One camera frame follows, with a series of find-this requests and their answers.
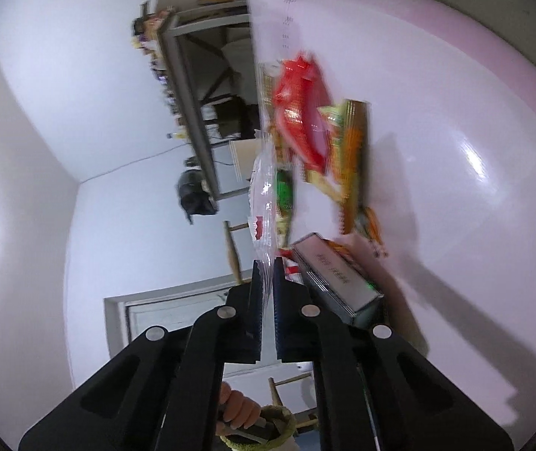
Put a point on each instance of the green orange snack bag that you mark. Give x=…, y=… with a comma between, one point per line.
x=343, y=181

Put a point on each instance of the pink patterned tablecloth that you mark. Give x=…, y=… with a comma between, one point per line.
x=452, y=176

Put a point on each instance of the black round appliance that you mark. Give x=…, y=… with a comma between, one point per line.
x=193, y=197

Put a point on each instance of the grey metal shelf table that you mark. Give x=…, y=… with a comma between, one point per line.
x=206, y=27

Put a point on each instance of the grey rectangular box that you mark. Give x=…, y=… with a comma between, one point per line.
x=341, y=286

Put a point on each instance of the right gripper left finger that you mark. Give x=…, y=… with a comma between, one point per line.
x=161, y=392

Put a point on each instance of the red snack bag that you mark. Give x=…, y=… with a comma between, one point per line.
x=299, y=94

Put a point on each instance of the clear plastic bag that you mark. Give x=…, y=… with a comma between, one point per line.
x=262, y=200

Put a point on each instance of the person's left hand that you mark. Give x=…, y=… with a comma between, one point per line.
x=239, y=411

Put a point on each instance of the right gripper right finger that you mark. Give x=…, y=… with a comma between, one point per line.
x=375, y=393

